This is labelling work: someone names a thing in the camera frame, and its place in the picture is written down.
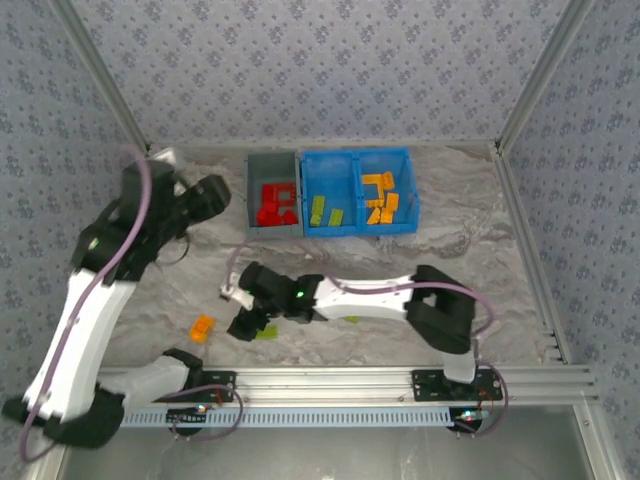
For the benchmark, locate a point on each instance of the green lego brick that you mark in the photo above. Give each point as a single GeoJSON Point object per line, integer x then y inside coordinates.
{"type": "Point", "coordinates": [270, 333]}
{"type": "Point", "coordinates": [318, 203]}
{"type": "Point", "coordinates": [351, 320]}
{"type": "Point", "coordinates": [316, 218]}
{"type": "Point", "coordinates": [335, 216]}

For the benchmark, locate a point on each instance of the red lego frame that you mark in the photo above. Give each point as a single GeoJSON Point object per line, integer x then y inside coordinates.
{"type": "Point", "coordinates": [275, 189]}

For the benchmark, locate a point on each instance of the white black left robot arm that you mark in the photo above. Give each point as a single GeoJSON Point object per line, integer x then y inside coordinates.
{"type": "Point", "coordinates": [85, 350]}

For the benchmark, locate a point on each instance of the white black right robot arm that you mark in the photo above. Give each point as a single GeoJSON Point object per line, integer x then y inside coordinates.
{"type": "Point", "coordinates": [370, 305]}

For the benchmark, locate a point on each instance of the grey plastic bin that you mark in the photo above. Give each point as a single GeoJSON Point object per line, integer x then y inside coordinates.
{"type": "Point", "coordinates": [270, 170]}

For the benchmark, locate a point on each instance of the black electronics board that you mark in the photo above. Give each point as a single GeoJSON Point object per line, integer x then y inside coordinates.
{"type": "Point", "coordinates": [180, 417]}
{"type": "Point", "coordinates": [465, 422]}

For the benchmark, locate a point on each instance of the grey metal sheet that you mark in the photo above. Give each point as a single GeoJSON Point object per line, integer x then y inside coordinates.
{"type": "Point", "coordinates": [325, 455]}

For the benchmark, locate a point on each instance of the wide aluminium frame rail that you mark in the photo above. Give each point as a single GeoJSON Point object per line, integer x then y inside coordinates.
{"type": "Point", "coordinates": [325, 385]}

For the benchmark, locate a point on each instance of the orange lego frame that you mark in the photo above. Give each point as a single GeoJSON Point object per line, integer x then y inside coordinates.
{"type": "Point", "coordinates": [371, 178]}

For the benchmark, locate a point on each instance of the aluminium frame post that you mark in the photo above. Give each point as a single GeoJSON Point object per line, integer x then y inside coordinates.
{"type": "Point", "coordinates": [544, 75]}
{"type": "Point", "coordinates": [104, 75]}

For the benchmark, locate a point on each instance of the aluminium frame leg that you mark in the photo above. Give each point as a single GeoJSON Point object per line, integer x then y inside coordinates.
{"type": "Point", "coordinates": [42, 470]}
{"type": "Point", "coordinates": [600, 450]}

